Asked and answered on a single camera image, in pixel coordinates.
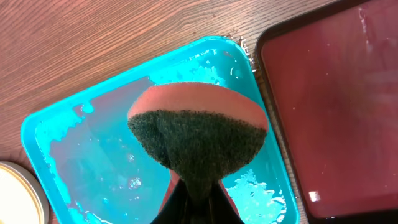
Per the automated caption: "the teal plastic tray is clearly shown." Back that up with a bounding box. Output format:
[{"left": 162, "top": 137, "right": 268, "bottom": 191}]
[{"left": 21, "top": 36, "right": 300, "bottom": 223}]

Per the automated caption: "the yellow-green plate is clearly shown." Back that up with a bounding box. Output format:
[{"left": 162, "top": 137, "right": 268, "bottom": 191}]
[{"left": 1, "top": 161, "right": 50, "bottom": 224}]

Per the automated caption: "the orange black sponge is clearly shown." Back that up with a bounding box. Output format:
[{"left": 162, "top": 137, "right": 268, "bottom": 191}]
[{"left": 127, "top": 82, "right": 268, "bottom": 223}]

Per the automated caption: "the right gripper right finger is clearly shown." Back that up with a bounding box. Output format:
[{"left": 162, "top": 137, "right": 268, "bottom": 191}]
[{"left": 209, "top": 183, "right": 244, "bottom": 224}]

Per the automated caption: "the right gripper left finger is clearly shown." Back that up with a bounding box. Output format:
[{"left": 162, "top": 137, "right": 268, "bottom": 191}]
[{"left": 151, "top": 180, "right": 189, "bottom": 224}]

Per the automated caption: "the black red lacquer tray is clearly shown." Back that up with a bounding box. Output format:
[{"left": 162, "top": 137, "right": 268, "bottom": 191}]
[{"left": 256, "top": 0, "right": 397, "bottom": 223}]

